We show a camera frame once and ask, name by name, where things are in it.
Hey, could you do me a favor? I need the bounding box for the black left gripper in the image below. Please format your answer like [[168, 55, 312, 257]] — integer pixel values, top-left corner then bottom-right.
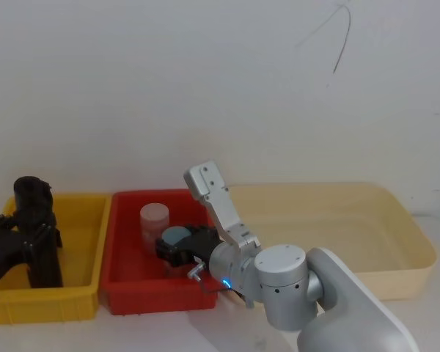
[[0, 213, 64, 295]]

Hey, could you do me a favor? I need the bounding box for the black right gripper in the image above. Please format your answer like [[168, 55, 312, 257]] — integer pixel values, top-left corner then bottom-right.
[[154, 224, 223, 269]]

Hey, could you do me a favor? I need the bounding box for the clear jar with blue-grey lid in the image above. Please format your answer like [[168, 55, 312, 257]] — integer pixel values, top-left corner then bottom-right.
[[160, 226, 194, 278]]

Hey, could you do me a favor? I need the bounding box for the tall black bottle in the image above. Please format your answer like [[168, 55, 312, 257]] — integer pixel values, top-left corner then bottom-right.
[[13, 176, 64, 289]]

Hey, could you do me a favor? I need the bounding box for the clear jar with pink lid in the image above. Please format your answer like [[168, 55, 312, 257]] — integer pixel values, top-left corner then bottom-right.
[[139, 203, 170, 255]]

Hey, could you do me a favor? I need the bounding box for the yellow plastic bin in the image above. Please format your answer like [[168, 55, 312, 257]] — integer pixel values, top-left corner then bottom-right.
[[0, 194, 109, 326]]

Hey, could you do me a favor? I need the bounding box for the red plastic bin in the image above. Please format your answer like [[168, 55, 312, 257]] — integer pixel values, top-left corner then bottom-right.
[[99, 188, 221, 317]]

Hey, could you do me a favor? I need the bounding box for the cream plastic tray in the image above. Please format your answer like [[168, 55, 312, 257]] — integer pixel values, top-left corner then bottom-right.
[[224, 181, 439, 302]]

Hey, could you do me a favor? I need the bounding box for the thin dark gripper cable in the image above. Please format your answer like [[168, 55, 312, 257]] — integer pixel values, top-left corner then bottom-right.
[[186, 262, 231, 295]]

